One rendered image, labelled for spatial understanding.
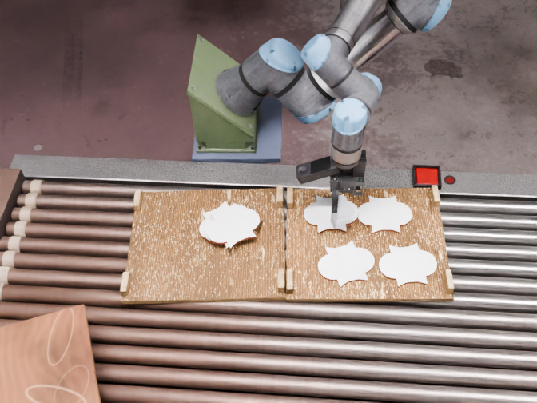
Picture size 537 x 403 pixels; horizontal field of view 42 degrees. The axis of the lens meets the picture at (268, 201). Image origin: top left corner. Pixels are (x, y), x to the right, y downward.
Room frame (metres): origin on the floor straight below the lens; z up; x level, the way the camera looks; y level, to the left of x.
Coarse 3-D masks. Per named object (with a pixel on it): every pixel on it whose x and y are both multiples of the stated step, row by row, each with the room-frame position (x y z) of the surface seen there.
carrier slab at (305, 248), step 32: (320, 192) 1.20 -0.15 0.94; (384, 192) 1.19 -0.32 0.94; (416, 192) 1.18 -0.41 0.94; (288, 224) 1.10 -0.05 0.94; (352, 224) 1.09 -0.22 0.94; (416, 224) 1.07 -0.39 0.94; (288, 256) 1.00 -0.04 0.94; (320, 256) 0.99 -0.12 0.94; (320, 288) 0.90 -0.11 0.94; (352, 288) 0.89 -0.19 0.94; (384, 288) 0.89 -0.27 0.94; (416, 288) 0.88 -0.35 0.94
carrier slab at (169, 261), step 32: (160, 192) 1.25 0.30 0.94; (192, 192) 1.24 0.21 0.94; (224, 192) 1.23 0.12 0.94; (256, 192) 1.22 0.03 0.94; (160, 224) 1.13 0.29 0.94; (192, 224) 1.13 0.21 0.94; (128, 256) 1.04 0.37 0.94; (160, 256) 1.03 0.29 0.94; (192, 256) 1.02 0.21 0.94; (224, 256) 1.02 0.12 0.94; (256, 256) 1.01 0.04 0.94; (160, 288) 0.93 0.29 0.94; (192, 288) 0.93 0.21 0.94; (224, 288) 0.92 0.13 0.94; (256, 288) 0.91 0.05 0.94
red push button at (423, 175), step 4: (416, 168) 1.27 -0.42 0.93; (420, 168) 1.27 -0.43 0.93; (424, 168) 1.27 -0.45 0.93; (428, 168) 1.27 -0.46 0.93; (432, 168) 1.27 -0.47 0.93; (416, 172) 1.26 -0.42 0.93; (420, 172) 1.26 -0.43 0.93; (424, 172) 1.26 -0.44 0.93; (428, 172) 1.25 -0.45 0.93; (432, 172) 1.25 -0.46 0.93; (436, 172) 1.25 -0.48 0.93; (416, 176) 1.24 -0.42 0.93; (420, 176) 1.24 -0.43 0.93; (424, 176) 1.24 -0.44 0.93; (428, 176) 1.24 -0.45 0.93; (432, 176) 1.24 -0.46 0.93; (436, 176) 1.24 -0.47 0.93; (416, 180) 1.23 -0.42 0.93; (420, 180) 1.23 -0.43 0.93; (424, 180) 1.23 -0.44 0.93; (428, 180) 1.23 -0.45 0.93; (432, 180) 1.22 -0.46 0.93; (436, 180) 1.22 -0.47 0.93; (436, 184) 1.21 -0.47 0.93
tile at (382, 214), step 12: (372, 204) 1.14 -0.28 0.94; (384, 204) 1.14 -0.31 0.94; (396, 204) 1.14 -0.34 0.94; (360, 216) 1.11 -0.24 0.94; (372, 216) 1.10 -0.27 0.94; (384, 216) 1.10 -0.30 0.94; (396, 216) 1.10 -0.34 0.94; (408, 216) 1.10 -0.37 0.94; (372, 228) 1.06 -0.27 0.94; (384, 228) 1.06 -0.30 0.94; (396, 228) 1.06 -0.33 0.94
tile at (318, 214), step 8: (320, 200) 1.17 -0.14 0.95; (328, 200) 1.17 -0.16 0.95; (312, 208) 1.14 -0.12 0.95; (320, 208) 1.14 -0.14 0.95; (328, 208) 1.14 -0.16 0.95; (304, 216) 1.12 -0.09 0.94; (312, 216) 1.12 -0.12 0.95; (320, 216) 1.11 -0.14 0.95; (328, 216) 1.11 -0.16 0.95; (352, 216) 1.10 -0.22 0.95; (312, 224) 1.09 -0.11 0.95; (320, 224) 1.09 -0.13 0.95; (328, 224) 1.09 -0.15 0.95; (336, 224) 1.08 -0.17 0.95; (344, 224) 1.08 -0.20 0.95; (320, 232) 1.07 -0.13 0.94; (344, 232) 1.06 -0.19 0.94
